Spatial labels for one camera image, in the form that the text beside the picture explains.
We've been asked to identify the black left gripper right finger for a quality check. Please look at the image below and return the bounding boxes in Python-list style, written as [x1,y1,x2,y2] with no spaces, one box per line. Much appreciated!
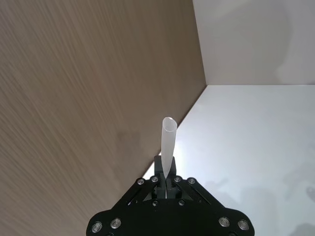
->
[167,156,255,236]

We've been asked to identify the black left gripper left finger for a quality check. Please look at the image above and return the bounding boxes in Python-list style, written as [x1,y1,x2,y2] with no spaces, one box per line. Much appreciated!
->
[85,155,167,236]

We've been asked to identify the translucent white plastic tube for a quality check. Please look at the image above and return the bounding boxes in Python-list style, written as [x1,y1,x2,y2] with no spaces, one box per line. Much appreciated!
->
[161,116,178,179]

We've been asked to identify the brown wood grain panel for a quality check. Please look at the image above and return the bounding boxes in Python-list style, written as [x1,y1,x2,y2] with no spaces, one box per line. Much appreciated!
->
[0,0,207,236]

